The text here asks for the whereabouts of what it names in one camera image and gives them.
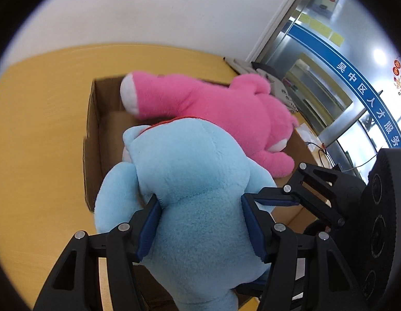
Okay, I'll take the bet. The pink plush bear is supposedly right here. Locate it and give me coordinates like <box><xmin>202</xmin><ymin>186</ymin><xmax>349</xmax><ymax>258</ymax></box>
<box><xmin>120</xmin><ymin>72</ymin><xmax>298</xmax><ymax>178</ymax></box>

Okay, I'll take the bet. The light blue plush toy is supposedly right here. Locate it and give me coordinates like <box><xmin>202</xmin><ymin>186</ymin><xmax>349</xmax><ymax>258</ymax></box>
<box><xmin>94</xmin><ymin>118</ymin><xmax>275</xmax><ymax>310</ymax></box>

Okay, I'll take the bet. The cardboard box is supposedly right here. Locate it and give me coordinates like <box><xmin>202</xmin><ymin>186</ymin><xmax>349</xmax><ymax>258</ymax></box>
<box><xmin>83</xmin><ymin>76</ymin><xmax>321</xmax><ymax>310</ymax></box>

